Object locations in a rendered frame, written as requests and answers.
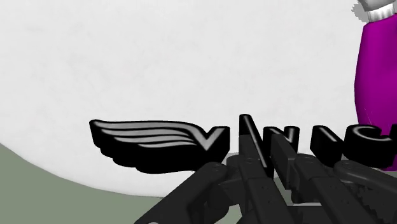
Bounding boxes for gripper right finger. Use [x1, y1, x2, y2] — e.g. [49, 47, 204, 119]
[270, 134, 397, 224]

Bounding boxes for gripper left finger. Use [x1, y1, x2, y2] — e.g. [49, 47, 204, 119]
[133, 132, 295, 224]

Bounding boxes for black winged letter sign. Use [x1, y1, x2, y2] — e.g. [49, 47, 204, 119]
[88, 113, 397, 174]

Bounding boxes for white round table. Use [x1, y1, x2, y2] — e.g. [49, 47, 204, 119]
[0, 0, 397, 199]

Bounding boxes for purple bottle with white cap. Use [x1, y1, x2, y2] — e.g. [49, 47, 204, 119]
[351, 0, 397, 172]

